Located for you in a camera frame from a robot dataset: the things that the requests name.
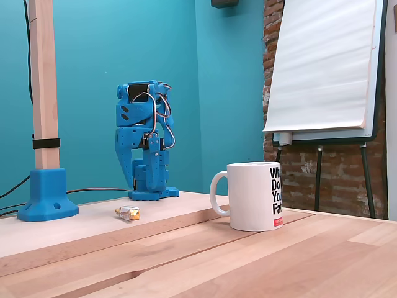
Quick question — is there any white orange sweet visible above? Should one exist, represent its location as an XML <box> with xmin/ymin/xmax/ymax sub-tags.
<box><xmin>115</xmin><ymin>205</ymin><xmax>141</xmax><ymax>222</ymax></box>

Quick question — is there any white ceramic mug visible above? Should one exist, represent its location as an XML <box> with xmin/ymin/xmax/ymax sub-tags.
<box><xmin>210</xmin><ymin>161</ymin><xmax>285</xmax><ymax>233</ymax></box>

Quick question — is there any flipchart easel stand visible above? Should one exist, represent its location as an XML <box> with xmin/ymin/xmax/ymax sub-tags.
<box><xmin>271</xmin><ymin>0</ymin><xmax>388</xmax><ymax>220</ymax></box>

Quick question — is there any white flipchart paper pad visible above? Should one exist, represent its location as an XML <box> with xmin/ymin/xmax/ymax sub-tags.
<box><xmin>262</xmin><ymin>0</ymin><xmax>381</xmax><ymax>134</ymax></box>

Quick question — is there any red white servo cable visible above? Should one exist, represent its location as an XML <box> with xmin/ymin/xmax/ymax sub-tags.
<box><xmin>132</xmin><ymin>89</ymin><xmax>176</xmax><ymax>150</ymax></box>

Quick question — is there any dark robot base cable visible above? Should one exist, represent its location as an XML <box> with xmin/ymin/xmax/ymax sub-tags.
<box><xmin>66</xmin><ymin>187</ymin><xmax>131</xmax><ymax>195</ymax></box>

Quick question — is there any black strap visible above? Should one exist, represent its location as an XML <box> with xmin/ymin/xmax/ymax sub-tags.
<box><xmin>32</xmin><ymin>138</ymin><xmax>61</xmax><ymax>150</ymax></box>

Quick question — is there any blue post base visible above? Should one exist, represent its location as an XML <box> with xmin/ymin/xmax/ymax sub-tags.
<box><xmin>17</xmin><ymin>168</ymin><xmax>79</xmax><ymax>223</ymax></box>

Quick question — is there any wooden post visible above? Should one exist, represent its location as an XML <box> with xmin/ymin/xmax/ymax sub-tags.
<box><xmin>27</xmin><ymin>0</ymin><xmax>61</xmax><ymax>171</ymax></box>

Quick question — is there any black table cable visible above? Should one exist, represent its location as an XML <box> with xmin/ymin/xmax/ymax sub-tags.
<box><xmin>0</xmin><ymin>202</ymin><xmax>27</xmax><ymax>219</ymax></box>
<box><xmin>0</xmin><ymin>175</ymin><xmax>30</xmax><ymax>199</ymax></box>

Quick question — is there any thin black cable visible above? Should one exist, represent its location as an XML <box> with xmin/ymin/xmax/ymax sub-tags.
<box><xmin>23</xmin><ymin>0</ymin><xmax>33</xmax><ymax>105</ymax></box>

